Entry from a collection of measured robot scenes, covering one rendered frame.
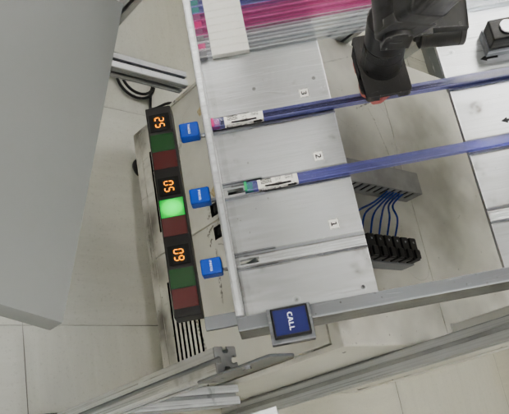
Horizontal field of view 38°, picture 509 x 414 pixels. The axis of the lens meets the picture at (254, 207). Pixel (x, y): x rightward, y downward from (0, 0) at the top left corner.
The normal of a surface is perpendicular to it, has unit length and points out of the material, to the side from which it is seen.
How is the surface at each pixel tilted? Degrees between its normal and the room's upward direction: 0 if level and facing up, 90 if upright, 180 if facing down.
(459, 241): 0
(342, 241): 43
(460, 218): 0
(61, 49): 0
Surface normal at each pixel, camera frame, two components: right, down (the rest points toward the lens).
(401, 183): 0.63, -0.38
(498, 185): -0.06, -0.35
